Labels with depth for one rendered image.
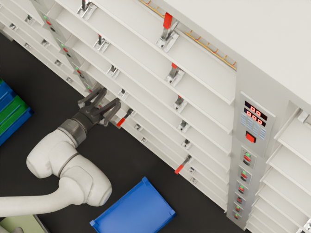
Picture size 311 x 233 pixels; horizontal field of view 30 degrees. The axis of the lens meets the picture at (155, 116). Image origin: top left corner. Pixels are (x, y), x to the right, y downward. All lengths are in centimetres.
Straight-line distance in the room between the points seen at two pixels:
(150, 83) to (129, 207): 110
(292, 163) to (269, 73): 44
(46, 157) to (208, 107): 75
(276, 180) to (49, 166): 77
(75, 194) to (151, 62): 64
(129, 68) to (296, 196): 53
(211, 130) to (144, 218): 112
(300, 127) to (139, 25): 36
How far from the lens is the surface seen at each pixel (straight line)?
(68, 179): 181
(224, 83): 107
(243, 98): 97
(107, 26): 136
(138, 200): 251
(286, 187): 141
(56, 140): 188
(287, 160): 123
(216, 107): 126
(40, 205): 177
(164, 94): 147
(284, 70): 83
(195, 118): 145
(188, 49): 110
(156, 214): 249
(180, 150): 201
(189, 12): 86
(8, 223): 240
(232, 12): 86
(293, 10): 87
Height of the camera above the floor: 246
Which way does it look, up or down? 71 degrees down
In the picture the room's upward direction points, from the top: 19 degrees counter-clockwise
